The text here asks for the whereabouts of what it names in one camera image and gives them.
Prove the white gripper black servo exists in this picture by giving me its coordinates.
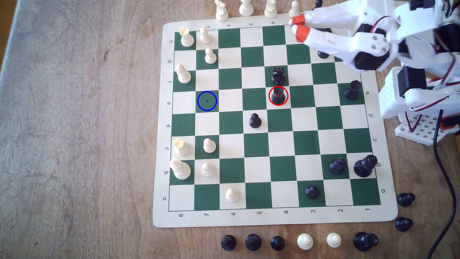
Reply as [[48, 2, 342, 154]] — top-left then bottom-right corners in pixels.
[[290, 0, 400, 71]]

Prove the black rook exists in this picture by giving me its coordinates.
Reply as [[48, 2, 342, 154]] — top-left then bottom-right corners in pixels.
[[272, 87, 287, 104]]

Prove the green white chess board mat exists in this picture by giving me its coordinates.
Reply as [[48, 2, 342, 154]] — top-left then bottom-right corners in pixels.
[[152, 14, 399, 229]]

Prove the black knight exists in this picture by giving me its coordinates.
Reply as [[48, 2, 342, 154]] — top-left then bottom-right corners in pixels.
[[271, 67, 287, 86]]

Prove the white bishop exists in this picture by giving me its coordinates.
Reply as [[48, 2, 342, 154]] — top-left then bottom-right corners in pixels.
[[239, 0, 254, 17], [176, 64, 192, 84]]

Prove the white knight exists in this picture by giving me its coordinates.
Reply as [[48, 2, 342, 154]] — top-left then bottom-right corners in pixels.
[[215, 0, 229, 21]]

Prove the white rook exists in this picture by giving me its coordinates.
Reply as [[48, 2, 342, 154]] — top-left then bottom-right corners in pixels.
[[173, 138, 190, 156], [179, 26, 195, 47]]

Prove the orange clamp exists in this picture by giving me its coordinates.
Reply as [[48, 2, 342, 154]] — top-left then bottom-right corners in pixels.
[[441, 118, 460, 134]]

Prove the white king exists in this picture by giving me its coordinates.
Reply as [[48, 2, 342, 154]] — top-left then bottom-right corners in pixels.
[[169, 158, 192, 180]]

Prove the black queen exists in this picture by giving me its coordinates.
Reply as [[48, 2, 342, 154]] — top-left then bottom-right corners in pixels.
[[353, 232, 379, 252]]

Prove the white perforated base plate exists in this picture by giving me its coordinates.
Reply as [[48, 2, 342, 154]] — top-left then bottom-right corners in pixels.
[[395, 113, 450, 146]]

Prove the black power cable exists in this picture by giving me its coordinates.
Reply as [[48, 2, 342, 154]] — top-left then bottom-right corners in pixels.
[[425, 110, 460, 259]]

